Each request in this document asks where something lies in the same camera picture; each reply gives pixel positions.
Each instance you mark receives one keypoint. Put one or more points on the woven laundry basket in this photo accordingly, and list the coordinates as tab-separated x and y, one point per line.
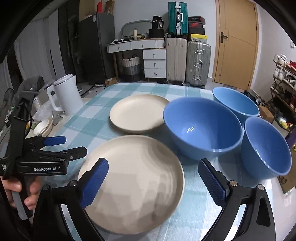
131	69

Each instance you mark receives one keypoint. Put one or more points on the black white striped rug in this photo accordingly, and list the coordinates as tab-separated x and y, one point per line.
92	90

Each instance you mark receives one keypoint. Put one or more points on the grey oval mirror frame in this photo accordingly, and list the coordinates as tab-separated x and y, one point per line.
136	21

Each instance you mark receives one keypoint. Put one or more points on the blue bowl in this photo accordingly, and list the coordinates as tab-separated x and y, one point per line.
266	143
198	125
233	102

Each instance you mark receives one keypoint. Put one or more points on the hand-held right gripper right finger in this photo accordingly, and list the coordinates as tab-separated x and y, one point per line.
212	183

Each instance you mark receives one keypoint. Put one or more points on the yellow green packet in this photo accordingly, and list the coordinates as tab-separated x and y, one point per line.
283	122

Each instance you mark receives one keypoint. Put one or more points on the white electric kettle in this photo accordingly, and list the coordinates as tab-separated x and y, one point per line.
67	97

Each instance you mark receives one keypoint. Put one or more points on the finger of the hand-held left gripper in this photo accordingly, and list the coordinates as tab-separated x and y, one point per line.
74	154
55	140

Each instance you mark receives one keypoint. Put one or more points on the wooden shoe rack with shoes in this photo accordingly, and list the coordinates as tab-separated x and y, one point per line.
279	60

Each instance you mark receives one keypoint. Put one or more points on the brown cardboard box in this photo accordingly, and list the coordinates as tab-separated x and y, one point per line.
266	114

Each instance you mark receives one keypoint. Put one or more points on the white drawer desk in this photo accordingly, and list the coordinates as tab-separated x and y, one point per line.
154	62

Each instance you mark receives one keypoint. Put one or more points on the silver suitcase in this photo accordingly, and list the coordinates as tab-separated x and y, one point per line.
198	62

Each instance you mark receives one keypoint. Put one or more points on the small cardboard box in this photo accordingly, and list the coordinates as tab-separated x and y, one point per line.
110	81

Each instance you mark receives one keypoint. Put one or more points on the grey cloth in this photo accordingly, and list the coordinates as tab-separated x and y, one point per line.
32	82

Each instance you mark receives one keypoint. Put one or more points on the yellow black shoe box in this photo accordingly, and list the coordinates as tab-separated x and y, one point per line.
197	37

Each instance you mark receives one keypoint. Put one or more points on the white curtain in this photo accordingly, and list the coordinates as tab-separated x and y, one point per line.
30	53

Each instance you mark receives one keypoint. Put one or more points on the clear plastic bag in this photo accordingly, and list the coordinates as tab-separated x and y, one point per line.
44	111

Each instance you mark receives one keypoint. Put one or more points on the black bag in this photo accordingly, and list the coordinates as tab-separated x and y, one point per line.
157	22

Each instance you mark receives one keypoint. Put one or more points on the red black shoe box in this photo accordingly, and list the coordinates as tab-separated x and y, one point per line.
196	24

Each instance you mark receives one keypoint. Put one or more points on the teal checked tablecloth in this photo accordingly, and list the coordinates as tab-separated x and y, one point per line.
92	113

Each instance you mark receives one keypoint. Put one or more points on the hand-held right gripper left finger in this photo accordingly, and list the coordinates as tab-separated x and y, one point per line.
94	183

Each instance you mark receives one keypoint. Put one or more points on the beige ceramic bowl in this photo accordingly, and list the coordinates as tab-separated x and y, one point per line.
138	180

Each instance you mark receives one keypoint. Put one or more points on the purple bag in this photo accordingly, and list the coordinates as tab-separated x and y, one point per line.
291	139

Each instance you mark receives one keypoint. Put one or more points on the teal suitcase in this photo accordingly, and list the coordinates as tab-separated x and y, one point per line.
173	20

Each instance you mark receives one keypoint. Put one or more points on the pile of dark shoes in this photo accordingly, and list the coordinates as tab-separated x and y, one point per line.
251	97

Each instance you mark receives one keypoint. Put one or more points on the beige suitcase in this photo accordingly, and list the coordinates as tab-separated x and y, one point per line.
176	60

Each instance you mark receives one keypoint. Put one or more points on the dark refrigerator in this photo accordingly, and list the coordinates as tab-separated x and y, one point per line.
97	46

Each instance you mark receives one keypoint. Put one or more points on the white bottle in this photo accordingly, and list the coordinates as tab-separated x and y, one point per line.
135	34

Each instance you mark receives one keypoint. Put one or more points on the person's left hand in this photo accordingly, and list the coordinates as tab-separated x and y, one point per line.
31	200

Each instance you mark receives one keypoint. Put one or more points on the cream plate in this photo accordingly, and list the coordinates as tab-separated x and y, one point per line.
136	111

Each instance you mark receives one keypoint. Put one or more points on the wooden door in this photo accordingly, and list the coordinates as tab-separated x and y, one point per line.
238	58

